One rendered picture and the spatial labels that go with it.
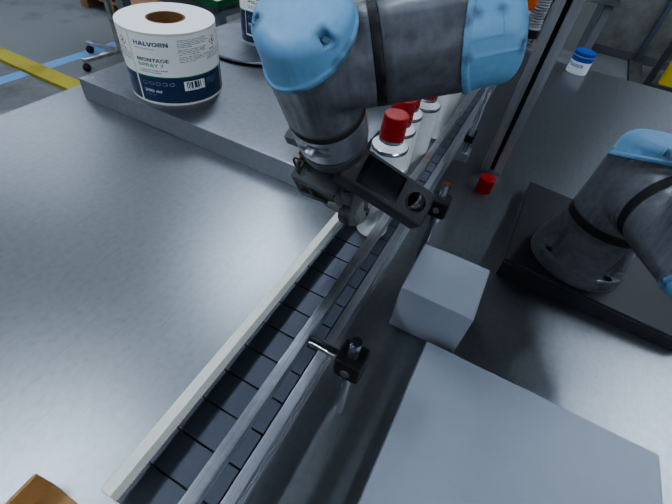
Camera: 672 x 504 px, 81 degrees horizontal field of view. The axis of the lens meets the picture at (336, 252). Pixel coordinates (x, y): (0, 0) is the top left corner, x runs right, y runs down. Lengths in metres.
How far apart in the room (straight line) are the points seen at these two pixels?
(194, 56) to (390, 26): 0.68
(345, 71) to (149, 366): 0.43
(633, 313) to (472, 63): 0.54
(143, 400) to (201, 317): 0.13
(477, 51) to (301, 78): 0.12
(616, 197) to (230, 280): 0.56
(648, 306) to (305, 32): 0.68
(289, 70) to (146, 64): 0.69
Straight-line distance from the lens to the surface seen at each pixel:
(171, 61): 0.95
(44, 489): 0.55
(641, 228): 0.62
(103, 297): 0.67
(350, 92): 0.31
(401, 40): 0.31
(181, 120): 0.93
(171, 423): 0.45
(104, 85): 1.10
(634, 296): 0.80
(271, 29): 0.30
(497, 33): 0.32
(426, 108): 0.67
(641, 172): 0.65
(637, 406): 0.71
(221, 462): 0.38
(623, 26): 5.48
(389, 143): 0.54
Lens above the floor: 1.32
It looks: 46 degrees down
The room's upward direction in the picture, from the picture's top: 8 degrees clockwise
